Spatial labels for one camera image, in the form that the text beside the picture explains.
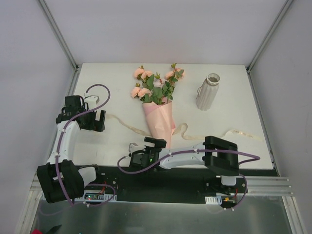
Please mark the pink flowers with green leaves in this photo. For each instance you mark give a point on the pink flowers with green leaves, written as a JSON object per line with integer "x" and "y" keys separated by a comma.
{"x": 152, "y": 88}

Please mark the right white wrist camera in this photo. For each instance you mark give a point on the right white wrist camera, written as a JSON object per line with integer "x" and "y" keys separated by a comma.
{"x": 133, "y": 147}

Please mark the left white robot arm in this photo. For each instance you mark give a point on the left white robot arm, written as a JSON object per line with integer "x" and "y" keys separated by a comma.
{"x": 59, "y": 178}

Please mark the red object at bottom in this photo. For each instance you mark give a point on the red object at bottom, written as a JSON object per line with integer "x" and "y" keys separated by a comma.
{"x": 36, "y": 231}

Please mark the pink paper wrapping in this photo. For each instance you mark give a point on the pink paper wrapping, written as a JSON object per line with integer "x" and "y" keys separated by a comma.
{"x": 160, "y": 121}

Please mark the white ribbed ceramic vase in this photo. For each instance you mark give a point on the white ribbed ceramic vase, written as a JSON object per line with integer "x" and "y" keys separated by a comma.
{"x": 207, "y": 91}

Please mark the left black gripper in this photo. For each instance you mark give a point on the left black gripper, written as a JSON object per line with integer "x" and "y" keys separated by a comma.
{"x": 100, "y": 121}

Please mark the aluminium frame post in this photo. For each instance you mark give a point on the aluminium frame post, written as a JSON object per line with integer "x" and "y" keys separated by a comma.
{"x": 57, "y": 33}
{"x": 271, "y": 31}

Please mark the cream ribbon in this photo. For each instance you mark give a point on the cream ribbon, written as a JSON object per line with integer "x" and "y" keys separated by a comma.
{"x": 181, "y": 129}

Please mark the right aluminium frame post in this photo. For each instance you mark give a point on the right aluminium frame post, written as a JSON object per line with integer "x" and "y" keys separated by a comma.
{"x": 271, "y": 31}

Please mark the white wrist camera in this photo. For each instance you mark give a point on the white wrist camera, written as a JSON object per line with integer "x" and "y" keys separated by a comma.
{"x": 133, "y": 147}
{"x": 91, "y": 101}

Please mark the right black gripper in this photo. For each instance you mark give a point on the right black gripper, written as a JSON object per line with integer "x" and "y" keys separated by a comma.
{"x": 135, "y": 160}

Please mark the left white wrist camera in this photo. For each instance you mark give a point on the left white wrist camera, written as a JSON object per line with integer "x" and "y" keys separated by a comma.
{"x": 91, "y": 101}

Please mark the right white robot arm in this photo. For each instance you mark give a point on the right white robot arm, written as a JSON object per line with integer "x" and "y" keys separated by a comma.
{"x": 216, "y": 154}

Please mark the right white cable duct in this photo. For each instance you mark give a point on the right white cable duct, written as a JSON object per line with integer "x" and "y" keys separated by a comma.
{"x": 219, "y": 199}

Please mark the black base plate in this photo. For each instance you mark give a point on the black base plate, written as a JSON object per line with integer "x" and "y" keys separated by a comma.
{"x": 180, "y": 185}

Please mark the left white cable duct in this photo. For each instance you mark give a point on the left white cable duct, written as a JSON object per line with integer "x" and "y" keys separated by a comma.
{"x": 91, "y": 196}

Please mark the left aluminium frame post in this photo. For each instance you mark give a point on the left aluminium frame post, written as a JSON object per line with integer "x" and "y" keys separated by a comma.
{"x": 57, "y": 33}

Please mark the aluminium front rail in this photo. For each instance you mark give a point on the aluminium front rail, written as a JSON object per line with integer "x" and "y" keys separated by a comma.
{"x": 254, "y": 185}

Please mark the white cable duct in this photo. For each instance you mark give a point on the white cable duct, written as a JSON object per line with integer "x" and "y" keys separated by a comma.
{"x": 219, "y": 199}
{"x": 91, "y": 196}

